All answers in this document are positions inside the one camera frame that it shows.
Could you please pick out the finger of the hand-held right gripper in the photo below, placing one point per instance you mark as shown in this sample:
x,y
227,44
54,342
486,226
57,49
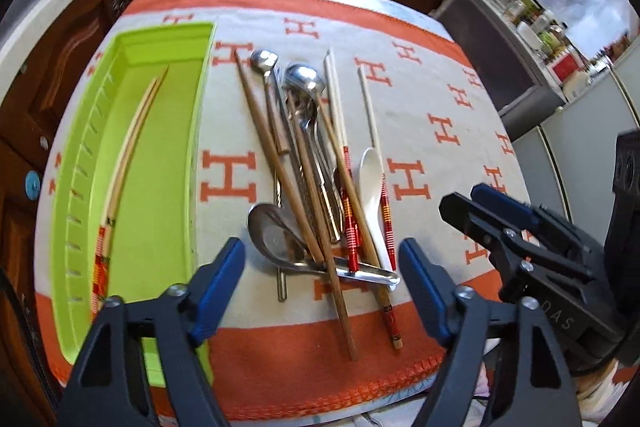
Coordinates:
x,y
475,219
505,204

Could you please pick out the red and white box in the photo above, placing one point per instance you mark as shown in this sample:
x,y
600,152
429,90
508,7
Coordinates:
x,y
564,68

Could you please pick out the bamboo chopstick with printed end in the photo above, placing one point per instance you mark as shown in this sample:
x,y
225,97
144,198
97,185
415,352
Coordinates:
x,y
392,327

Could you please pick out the row of jars and bottles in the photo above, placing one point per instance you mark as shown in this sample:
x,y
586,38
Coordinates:
x,y
520,7

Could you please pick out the white ceramic spoon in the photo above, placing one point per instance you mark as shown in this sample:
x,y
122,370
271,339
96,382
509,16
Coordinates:
x,y
371,177

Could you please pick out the green plastic tray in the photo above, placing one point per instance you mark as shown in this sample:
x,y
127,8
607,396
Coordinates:
x,y
165,187

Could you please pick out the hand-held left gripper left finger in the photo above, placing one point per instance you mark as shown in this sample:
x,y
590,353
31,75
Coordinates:
x,y
220,292

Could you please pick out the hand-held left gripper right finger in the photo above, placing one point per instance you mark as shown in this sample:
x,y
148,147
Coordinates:
x,y
425,292

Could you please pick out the orange and white printed blanket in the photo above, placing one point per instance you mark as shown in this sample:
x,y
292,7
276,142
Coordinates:
x,y
425,82

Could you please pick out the blue round cabinet knob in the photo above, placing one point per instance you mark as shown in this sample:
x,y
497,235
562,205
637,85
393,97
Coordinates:
x,y
32,184

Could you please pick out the large steel soup spoon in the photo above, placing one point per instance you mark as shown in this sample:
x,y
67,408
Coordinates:
x,y
272,232

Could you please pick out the brown wooden chopstick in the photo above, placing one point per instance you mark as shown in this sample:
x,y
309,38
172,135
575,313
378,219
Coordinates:
x,y
261,117
346,327

